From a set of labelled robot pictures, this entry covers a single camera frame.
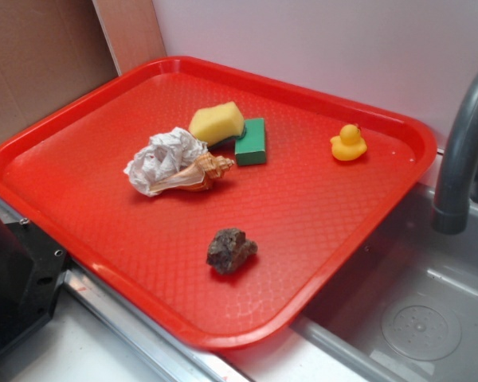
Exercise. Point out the dark brown rock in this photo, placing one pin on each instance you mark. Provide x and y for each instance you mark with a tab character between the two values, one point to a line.
229	250

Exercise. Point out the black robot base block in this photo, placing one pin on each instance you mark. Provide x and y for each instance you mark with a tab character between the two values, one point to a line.
32	266

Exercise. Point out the red plastic tray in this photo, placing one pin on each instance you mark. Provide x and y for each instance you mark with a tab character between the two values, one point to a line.
306	211

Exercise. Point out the orange spiral seashell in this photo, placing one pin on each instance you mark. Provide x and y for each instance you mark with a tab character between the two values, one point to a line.
198	176

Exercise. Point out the green rectangular block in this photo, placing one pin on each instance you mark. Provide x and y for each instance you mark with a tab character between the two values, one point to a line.
250	149

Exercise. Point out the yellow green sponge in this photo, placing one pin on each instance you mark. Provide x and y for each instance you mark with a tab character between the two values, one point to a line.
218	124

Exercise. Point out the crumpled white paper towel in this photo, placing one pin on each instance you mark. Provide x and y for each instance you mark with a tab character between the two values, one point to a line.
165	155

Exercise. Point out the yellow rubber duck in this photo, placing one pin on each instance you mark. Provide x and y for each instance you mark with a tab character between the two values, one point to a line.
349	144

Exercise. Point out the grey plastic sink basin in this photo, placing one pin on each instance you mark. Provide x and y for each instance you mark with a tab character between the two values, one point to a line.
404	307

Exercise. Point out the grey faucet spout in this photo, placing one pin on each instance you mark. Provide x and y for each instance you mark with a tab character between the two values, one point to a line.
457	183

